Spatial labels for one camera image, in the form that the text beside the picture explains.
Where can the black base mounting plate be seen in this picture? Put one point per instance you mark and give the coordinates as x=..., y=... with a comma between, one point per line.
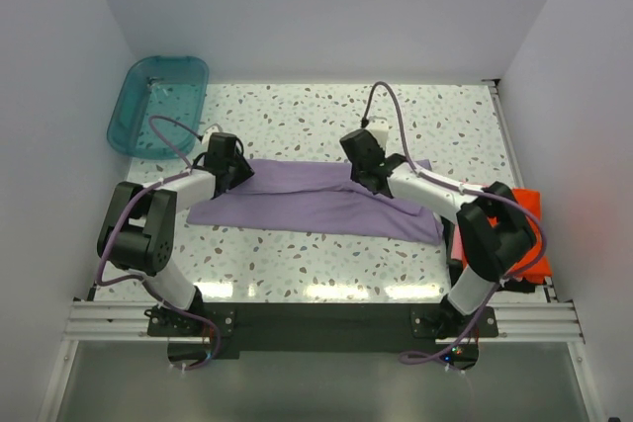
x=301, y=327

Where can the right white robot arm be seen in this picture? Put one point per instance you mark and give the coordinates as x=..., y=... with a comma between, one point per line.
x=496, y=231

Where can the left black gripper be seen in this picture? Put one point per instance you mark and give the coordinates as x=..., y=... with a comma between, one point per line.
x=245, y=171

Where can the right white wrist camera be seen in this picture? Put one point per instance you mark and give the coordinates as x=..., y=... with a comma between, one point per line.
x=379, y=128

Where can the aluminium frame rail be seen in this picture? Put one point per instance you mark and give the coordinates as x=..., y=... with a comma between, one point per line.
x=522, y=322

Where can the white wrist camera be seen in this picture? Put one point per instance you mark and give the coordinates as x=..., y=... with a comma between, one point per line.
x=209, y=131
x=379, y=128

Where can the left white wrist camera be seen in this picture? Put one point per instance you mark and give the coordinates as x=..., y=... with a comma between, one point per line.
x=209, y=131

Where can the purple t shirt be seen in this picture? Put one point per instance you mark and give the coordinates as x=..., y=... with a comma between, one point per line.
x=317, y=197

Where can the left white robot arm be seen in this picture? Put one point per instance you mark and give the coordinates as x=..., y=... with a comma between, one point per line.
x=136, y=241

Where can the pink folded t shirt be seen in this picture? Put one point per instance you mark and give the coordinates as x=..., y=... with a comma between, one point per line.
x=456, y=247

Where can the teal plastic basket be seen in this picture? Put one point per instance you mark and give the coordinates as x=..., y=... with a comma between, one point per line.
x=159, y=107

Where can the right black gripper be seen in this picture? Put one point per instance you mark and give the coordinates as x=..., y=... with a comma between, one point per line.
x=354, y=176

